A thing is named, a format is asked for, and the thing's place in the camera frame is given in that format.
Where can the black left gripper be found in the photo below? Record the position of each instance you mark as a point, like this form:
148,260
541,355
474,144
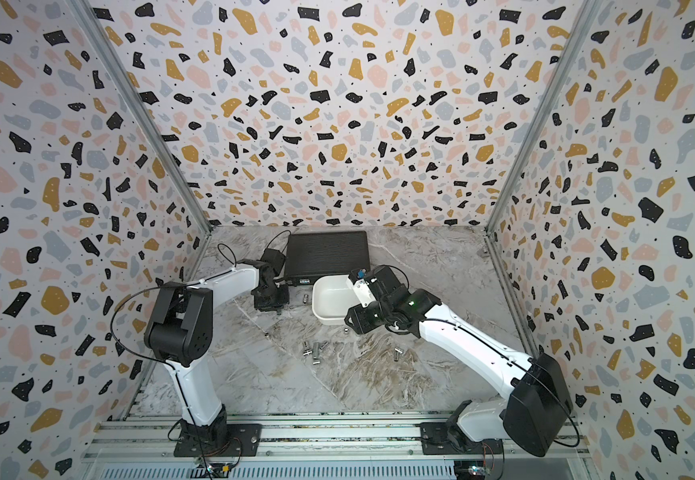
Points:
284,298

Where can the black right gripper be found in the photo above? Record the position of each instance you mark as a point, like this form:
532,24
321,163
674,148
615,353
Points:
355,315

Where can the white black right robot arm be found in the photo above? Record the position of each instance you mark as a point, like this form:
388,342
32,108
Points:
534,401

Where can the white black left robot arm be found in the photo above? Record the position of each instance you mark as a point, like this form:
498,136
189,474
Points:
180,332

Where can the white plastic storage box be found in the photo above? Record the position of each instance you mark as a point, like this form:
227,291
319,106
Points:
332,297

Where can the chrome socket cluster lower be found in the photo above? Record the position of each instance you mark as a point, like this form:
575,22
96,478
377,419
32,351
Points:
318,349

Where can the black ribbed tool case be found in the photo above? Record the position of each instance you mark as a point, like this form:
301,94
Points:
311,256

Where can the green circuit board right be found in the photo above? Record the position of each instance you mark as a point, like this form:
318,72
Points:
475,470

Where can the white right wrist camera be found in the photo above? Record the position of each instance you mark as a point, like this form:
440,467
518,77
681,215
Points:
360,287

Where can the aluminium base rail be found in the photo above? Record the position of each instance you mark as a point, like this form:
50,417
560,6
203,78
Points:
384,445

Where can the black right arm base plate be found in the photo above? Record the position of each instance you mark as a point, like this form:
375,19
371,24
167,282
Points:
440,438

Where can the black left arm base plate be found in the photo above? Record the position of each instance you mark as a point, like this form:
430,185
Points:
231,440

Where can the aluminium frame post left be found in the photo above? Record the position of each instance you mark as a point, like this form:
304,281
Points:
85,17

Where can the aluminium frame post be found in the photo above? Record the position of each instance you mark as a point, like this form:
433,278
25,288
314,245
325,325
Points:
85,17
580,28

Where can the aluminium frame post right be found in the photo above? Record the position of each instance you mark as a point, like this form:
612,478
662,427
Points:
580,28

